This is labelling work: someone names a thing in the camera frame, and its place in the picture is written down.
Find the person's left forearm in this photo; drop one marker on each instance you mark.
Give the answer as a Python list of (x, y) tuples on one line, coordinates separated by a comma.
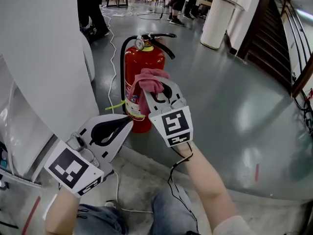
[(61, 212)]

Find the person's leg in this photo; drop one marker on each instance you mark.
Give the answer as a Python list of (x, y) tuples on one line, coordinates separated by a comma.
[(171, 217), (100, 220)]

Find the white power strip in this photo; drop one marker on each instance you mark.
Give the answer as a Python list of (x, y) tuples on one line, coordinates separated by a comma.
[(121, 15)]

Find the wooden handrail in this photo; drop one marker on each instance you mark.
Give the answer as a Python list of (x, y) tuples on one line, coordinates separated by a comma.
[(303, 77)]

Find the pink cloth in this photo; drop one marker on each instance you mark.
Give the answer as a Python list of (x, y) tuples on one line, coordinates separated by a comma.
[(146, 79)]

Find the red floor tape strip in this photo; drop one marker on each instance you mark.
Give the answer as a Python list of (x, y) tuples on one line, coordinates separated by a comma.
[(257, 172), (31, 214)]

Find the white ribbed cylinder bin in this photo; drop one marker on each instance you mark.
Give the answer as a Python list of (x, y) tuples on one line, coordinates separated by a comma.
[(215, 21)]

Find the dark wooden staircase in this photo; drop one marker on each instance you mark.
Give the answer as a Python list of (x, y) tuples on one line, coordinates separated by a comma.
[(266, 45)]

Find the red fire extinguisher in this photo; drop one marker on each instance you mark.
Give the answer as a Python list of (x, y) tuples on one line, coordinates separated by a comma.
[(144, 60)]

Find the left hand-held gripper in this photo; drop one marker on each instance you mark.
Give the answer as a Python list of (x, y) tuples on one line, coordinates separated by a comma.
[(71, 168)]

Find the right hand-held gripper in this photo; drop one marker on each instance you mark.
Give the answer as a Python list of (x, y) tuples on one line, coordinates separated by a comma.
[(176, 124)]

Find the yellow-green zip tie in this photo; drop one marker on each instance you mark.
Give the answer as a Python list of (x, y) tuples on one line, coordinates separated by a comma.
[(115, 106)]

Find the person's left leg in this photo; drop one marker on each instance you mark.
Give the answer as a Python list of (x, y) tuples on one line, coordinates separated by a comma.
[(100, 220)]

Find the white rounded appliance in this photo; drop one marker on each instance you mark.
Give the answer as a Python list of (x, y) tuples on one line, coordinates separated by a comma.
[(89, 57)]

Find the person's pale sleeve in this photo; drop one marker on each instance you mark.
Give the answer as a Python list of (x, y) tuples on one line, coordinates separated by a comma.
[(232, 226)]

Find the person's right forearm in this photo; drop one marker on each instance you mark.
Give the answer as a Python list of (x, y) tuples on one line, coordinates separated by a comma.
[(207, 185)]

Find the person's right leg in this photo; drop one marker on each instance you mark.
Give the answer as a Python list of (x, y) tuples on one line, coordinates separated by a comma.
[(171, 217)]

